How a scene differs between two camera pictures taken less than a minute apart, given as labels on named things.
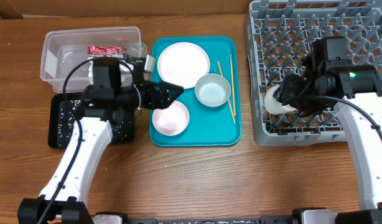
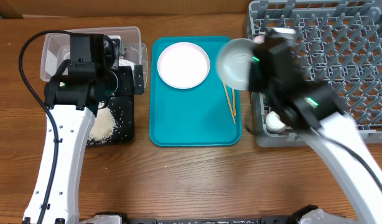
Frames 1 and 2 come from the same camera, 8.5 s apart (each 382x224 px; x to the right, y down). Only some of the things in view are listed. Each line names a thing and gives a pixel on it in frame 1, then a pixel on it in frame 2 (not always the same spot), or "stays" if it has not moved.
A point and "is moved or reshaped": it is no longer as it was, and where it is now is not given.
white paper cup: x=273 y=106 is moved or reshaped
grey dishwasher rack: x=278 y=33 stays
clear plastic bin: x=65 y=66 stays
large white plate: x=180 y=64 stays
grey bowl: x=213 y=90 to x=234 y=61
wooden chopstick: x=231 y=107 to x=229 y=102
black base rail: x=262 y=220 stays
